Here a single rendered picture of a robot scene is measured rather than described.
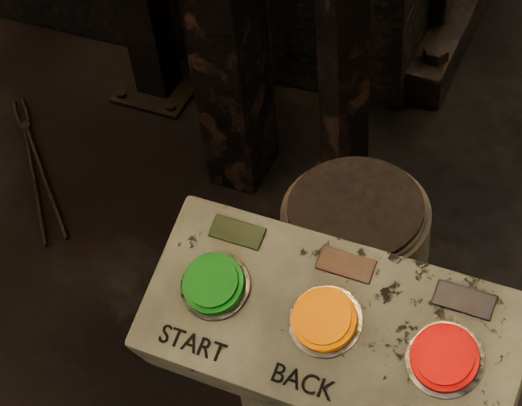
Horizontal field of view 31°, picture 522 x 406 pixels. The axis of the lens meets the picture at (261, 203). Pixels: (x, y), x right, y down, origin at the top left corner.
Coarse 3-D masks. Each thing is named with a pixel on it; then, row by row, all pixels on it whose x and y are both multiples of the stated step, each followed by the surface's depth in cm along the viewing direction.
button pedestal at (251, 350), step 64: (192, 256) 61; (256, 256) 60; (384, 256) 58; (192, 320) 59; (256, 320) 58; (384, 320) 57; (448, 320) 56; (512, 320) 55; (256, 384) 57; (320, 384) 56; (384, 384) 55; (512, 384) 54
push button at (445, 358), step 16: (416, 336) 55; (432, 336) 55; (448, 336) 54; (464, 336) 54; (416, 352) 55; (432, 352) 54; (448, 352) 54; (464, 352) 54; (416, 368) 54; (432, 368) 54; (448, 368) 54; (464, 368) 54; (432, 384) 54; (448, 384) 53; (464, 384) 54
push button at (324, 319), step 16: (320, 288) 58; (336, 288) 57; (304, 304) 57; (320, 304) 57; (336, 304) 57; (352, 304) 57; (304, 320) 57; (320, 320) 56; (336, 320) 56; (352, 320) 56; (304, 336) 56; (320, 336) 56; (336, 336) 56; (352, 336) 56; (320, 352) 57
